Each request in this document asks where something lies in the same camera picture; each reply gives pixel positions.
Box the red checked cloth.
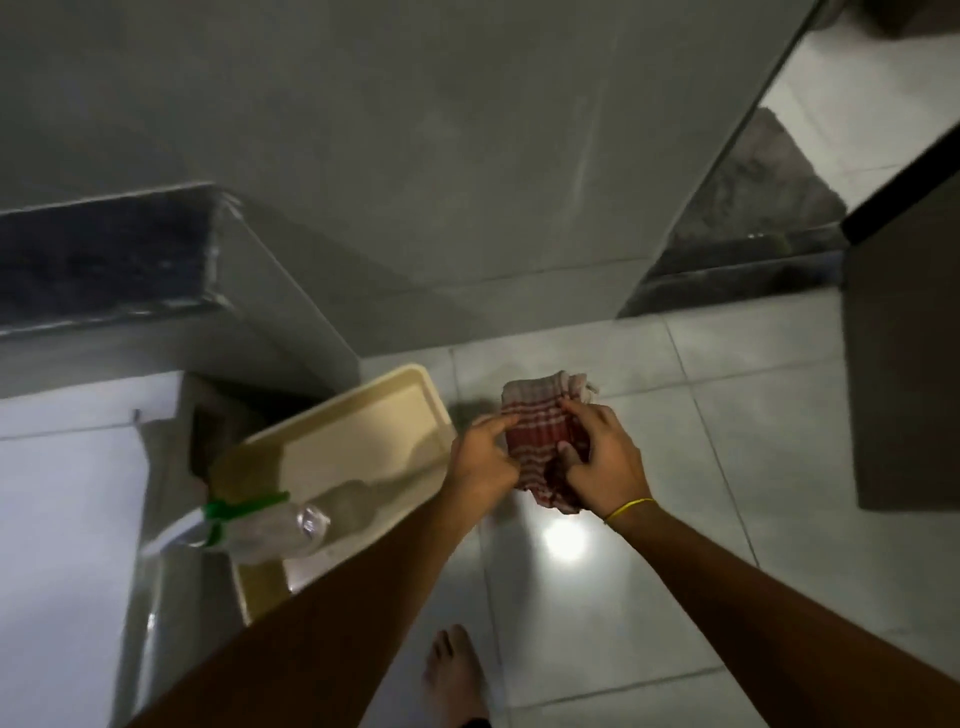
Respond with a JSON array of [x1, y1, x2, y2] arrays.
[[480, 369, 601, 516]]

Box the person's foot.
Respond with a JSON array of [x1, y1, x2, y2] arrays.
[[421, 624, 492, 728]]

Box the dark floor mat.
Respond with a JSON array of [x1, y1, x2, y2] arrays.
[[619, 107, 849, 319]]

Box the dark stone countertop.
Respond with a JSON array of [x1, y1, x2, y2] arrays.
[[0, 183, 226, 335]]

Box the yellow wrist band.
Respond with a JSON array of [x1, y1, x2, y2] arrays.
[[603, 498, 658, 525]]

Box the person's left forearm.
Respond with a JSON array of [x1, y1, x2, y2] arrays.
[[131, 480, 481, 728]]

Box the person's left hand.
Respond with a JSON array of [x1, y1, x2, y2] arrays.
[[446, 413, 523, 517]]

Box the clear spray bottle green nozzle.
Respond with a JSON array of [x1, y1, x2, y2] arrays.
[[142, 491, 332, 565]]

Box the person's right hand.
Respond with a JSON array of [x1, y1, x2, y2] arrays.
[[555, 396, 655, 522]]

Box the cream plastic tray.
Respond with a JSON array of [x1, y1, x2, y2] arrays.
[[208, 364, 459, 627]]

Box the person's right forearm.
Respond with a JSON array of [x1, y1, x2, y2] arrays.
[[606, 501, 960, 728]]

